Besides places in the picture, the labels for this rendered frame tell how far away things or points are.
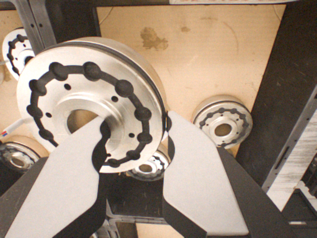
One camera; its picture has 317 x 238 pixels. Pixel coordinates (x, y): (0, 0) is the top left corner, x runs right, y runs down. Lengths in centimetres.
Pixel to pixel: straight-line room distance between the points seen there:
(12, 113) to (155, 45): 34
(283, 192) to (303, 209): 112
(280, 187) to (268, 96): 55
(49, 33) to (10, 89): 24
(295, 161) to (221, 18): 56
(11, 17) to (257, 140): 44
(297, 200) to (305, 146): 134
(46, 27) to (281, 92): 29
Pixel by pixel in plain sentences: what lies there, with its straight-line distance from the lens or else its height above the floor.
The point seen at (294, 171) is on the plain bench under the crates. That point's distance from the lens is 76.
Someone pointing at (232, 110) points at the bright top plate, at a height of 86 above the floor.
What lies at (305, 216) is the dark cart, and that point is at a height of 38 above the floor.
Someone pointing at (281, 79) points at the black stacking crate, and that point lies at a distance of 28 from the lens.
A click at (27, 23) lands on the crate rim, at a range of 22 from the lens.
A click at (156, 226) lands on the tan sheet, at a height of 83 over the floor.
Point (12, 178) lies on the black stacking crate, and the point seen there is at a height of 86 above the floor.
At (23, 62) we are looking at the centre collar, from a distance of 32.
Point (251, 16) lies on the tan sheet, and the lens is 29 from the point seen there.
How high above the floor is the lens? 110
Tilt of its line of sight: 57 degrees down
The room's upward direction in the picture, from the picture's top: 173 degrees counter-clockwise
